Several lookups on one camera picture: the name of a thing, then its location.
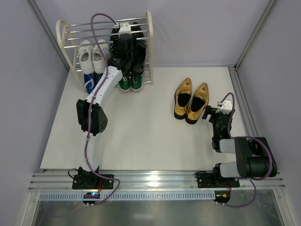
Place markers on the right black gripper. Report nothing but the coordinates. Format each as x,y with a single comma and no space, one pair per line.
213,113

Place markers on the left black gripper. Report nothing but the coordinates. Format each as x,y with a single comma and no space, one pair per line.
127,44

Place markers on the black loafer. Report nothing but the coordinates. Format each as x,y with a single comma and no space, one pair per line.
114,37
139,51

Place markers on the white sneaker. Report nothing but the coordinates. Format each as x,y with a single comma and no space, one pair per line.
97,58
85,57

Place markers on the green canvas sneaker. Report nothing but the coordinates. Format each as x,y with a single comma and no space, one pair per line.
124,83
136,81

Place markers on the blue canvas sneaker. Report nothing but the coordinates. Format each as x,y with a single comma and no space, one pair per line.
98,76
89,82

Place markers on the cream metal shoe rack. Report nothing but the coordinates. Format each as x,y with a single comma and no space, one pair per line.
70,36

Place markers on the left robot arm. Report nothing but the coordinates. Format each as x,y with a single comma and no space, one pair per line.
91,116

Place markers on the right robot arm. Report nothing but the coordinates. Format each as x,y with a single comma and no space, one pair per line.
254,158

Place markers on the right gold shoe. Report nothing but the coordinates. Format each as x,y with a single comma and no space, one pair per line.
199,101

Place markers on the gold shoe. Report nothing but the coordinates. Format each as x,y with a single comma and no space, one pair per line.
182,98
199,101

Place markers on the left gold shoe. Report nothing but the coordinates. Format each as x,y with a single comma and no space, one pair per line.
182,98

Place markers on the right small controller board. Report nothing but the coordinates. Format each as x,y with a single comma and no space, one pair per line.
222,197

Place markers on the small controller board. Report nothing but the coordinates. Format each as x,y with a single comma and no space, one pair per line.
91,198
222,197

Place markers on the left small controller board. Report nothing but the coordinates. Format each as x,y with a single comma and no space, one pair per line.
91,198

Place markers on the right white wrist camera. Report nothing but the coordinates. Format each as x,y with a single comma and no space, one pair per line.
224,107

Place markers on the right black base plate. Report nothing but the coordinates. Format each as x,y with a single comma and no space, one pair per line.
214,180

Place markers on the slotted grey cable duct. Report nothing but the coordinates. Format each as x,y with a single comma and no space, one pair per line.
131,196

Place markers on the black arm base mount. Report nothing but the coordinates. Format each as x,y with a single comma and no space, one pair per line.
105,181

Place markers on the aluminium rail frame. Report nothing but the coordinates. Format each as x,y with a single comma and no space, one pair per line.
143,146

